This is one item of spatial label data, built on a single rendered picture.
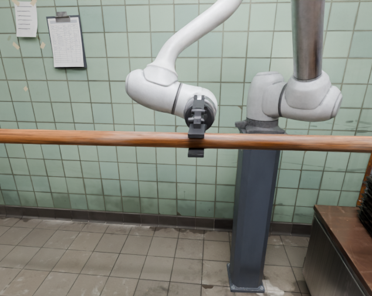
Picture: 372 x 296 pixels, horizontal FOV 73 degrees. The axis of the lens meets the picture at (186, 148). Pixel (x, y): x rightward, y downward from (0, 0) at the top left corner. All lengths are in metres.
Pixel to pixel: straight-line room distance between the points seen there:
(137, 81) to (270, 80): 0.64
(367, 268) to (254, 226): 0.51
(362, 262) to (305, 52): 0.84
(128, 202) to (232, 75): 1.29
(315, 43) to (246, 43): 0.76
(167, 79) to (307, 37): 0.51
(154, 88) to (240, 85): 1.06
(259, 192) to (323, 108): 0.52
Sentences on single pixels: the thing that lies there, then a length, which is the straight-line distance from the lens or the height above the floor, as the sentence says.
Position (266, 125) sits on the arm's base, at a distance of 1.23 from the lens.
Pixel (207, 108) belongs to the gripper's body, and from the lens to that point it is 0.65.
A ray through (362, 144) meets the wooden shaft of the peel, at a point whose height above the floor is 1.20.
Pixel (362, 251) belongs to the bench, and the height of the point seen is 0.58.
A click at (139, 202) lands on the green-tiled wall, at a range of 2.14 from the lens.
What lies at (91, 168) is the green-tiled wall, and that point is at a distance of 2.13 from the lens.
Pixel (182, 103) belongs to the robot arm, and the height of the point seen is 1.21.
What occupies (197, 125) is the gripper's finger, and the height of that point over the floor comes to 1.22.
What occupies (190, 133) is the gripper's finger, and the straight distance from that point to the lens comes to 0.45.
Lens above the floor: 1.35
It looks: 21 degrees down
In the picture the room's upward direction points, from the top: straight up
